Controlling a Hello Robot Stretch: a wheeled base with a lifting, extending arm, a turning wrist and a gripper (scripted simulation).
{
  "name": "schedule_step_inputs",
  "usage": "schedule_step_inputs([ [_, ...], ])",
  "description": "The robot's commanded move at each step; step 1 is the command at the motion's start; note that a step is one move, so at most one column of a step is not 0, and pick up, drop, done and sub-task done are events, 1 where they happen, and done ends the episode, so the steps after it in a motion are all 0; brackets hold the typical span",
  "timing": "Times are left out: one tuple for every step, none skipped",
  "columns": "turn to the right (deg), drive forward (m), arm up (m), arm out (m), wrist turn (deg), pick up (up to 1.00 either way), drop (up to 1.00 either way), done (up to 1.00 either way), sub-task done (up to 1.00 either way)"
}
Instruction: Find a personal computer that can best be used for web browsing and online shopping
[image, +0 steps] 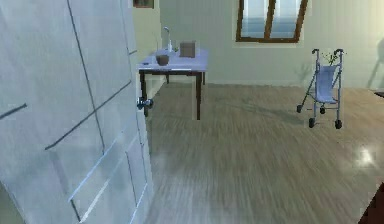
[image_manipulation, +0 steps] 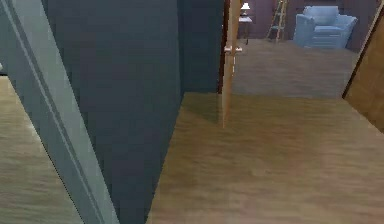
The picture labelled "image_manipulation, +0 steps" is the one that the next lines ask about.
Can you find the wooden ladder shelf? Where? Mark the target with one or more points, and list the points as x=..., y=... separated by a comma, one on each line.
x=278, y=20

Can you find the small dark side table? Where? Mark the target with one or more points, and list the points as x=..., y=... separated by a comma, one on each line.
x=245, y=20

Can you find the light wooden room door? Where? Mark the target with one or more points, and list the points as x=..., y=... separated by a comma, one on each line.
x=228, y=76

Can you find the brown wooden room door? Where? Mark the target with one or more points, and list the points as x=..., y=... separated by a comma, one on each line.
x=368, y=80

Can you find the white shade table lamp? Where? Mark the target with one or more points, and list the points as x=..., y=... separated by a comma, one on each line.
x=245, y=7

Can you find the light blue armchair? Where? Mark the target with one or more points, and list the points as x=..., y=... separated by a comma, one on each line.
x=323, y=28

